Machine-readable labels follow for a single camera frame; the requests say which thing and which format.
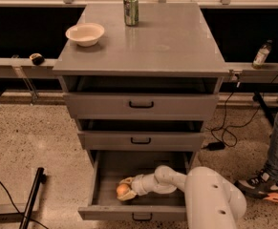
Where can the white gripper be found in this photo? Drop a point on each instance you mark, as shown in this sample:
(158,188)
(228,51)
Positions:
(138,184)

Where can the orange fruit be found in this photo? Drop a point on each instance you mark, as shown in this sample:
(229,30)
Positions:
(122,189)

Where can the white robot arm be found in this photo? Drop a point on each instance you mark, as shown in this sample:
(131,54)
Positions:
(211,201)

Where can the grey bottom drawer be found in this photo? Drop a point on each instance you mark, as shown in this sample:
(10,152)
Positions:
(110,167)

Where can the grey drawer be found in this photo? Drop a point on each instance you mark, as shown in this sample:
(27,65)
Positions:
(110,167)
(141,106)
(140,141)

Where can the grey middle drawer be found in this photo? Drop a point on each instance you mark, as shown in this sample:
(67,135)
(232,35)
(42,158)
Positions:
(140,141)

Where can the grey drawer cabinet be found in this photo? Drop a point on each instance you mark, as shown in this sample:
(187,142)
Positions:
(170,51)

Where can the grey top drawer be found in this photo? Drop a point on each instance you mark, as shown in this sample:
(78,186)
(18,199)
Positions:
(141,106)

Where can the black metal stand leg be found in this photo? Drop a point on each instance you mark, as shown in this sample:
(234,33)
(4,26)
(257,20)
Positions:
(39,178)

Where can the black power adapter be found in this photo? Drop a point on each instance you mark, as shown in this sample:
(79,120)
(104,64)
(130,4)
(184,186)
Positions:
(215,146)

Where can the grey orange sneaker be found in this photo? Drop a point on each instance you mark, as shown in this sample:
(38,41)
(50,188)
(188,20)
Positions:
(261,186)

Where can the small black yellow object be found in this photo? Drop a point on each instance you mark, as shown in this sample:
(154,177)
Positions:
(37,59)

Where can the white bowl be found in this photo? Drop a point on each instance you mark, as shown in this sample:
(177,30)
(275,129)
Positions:
(85,34)

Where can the clear bottle green label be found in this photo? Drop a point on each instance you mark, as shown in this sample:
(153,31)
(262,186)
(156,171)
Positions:
(262,55)

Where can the green soda can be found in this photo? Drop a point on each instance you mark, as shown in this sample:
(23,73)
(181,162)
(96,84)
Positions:
(131,12)

